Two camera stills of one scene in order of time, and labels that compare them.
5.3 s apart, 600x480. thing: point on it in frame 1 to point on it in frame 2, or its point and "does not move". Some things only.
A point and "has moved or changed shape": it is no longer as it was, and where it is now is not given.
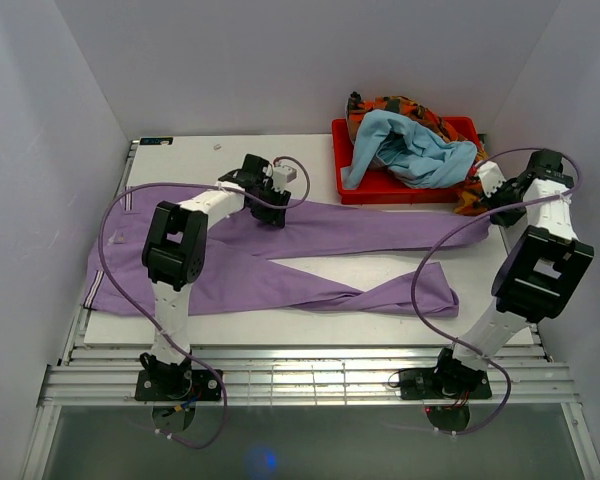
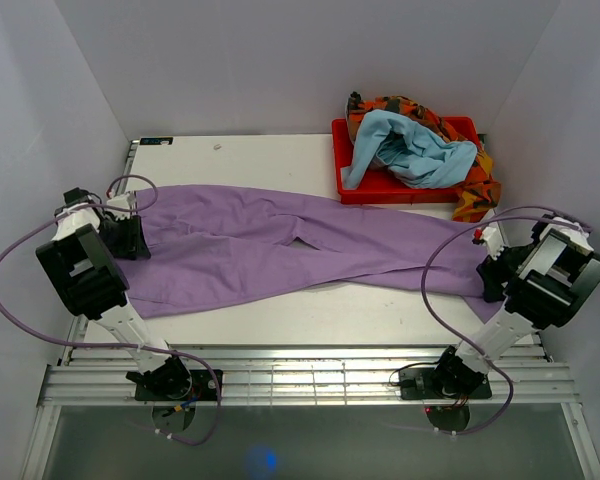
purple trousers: (118, 282) has moved or changed shape
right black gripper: (505, 220) to (493, 275)
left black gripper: (275, 216) to (133, 244)
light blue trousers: (411, 155) does not move
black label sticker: (156, 140) does not move
